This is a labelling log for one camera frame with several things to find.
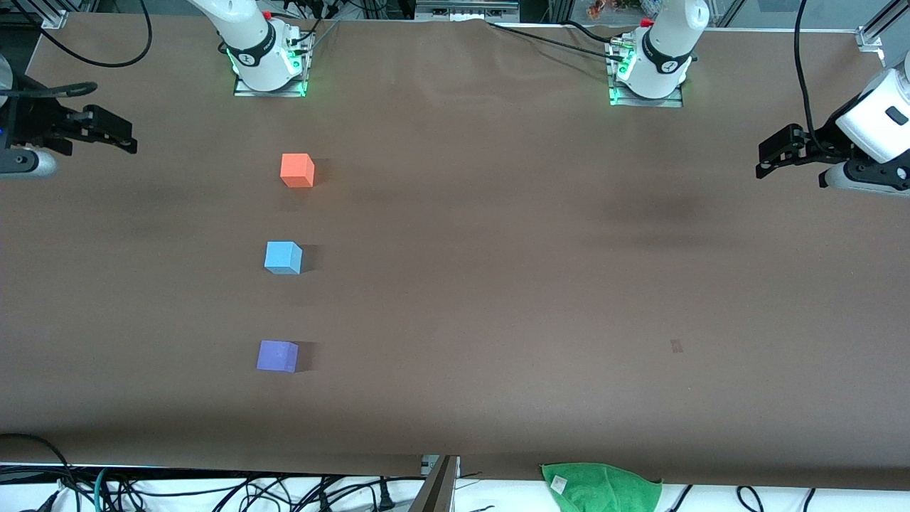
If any blue block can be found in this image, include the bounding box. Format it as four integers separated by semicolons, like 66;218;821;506
264;241;304;275

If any orange block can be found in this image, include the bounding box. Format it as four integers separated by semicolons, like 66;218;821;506
280;153;316;188

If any purple block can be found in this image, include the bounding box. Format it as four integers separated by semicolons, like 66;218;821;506
257;340;299;373

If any colourful toy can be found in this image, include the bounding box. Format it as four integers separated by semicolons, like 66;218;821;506
587;0;641;20

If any grey box device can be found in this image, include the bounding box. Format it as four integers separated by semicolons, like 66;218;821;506
414;0;521;22

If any green cloth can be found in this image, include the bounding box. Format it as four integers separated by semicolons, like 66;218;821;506
540;462;663;512

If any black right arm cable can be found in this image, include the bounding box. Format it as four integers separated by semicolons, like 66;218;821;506
0;0;154;98

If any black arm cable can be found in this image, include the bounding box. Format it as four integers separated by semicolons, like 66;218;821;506
791;0;818;154
0;0;154;98

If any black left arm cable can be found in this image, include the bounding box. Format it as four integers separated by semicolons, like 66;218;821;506
791;0;818;154

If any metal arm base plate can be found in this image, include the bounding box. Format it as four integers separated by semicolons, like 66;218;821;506
233;28;314;98
608;36;685;108

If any black cable on table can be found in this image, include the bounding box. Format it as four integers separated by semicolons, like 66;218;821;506
486;20;626;65

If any thick black cable loop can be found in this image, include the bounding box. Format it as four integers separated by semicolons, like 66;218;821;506
0;433;82;512

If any black plug cable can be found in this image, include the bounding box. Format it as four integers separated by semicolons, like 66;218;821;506
359;478;399;511

